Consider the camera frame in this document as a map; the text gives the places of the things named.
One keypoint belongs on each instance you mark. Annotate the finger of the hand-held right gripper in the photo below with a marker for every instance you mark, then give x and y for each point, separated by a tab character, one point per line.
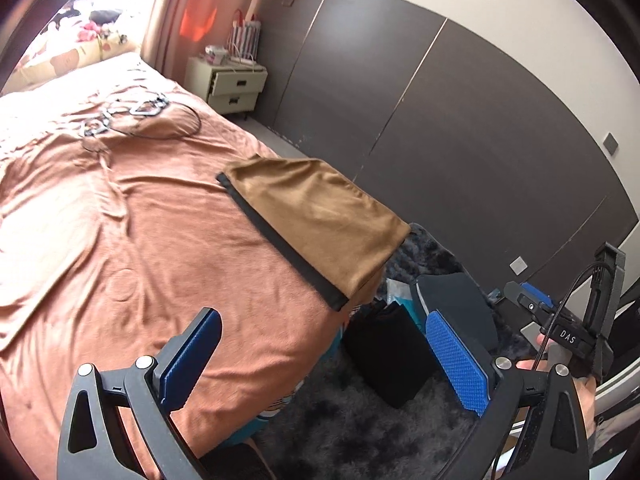
540	294
527	302

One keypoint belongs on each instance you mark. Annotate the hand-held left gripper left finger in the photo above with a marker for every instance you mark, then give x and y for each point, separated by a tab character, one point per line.
192	360

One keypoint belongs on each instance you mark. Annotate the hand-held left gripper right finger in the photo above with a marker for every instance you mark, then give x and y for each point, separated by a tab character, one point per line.
457	360

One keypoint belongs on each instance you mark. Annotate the brown cat print t-shirt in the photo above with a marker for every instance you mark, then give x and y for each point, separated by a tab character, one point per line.
320	215

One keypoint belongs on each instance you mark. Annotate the person's right hand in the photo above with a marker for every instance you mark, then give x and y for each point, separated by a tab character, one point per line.
589	400

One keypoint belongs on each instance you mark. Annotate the black cloth bag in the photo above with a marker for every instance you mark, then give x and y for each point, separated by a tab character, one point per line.
390	355

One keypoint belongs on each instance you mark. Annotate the dark shaggy rug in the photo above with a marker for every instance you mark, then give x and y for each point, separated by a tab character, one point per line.
350	435

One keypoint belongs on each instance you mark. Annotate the pinkish brown fleece blanket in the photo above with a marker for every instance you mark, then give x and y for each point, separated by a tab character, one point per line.
125	220

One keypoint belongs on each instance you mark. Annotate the cream nightstand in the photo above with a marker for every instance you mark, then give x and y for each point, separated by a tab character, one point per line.
227	82

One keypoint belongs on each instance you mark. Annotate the striped bag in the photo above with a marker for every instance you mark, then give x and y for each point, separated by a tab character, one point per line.
245	37

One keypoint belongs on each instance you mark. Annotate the cream bear print pillow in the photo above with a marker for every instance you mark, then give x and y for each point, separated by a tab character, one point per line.
55	62

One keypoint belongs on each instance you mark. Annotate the brown curtain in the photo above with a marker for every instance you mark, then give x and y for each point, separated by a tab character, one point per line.
175	5

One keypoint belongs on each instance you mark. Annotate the grey wall socket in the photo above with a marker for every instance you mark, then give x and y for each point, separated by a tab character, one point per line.
518	265

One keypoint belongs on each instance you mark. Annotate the grey wall switch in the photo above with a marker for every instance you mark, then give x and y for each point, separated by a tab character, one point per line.
611	142

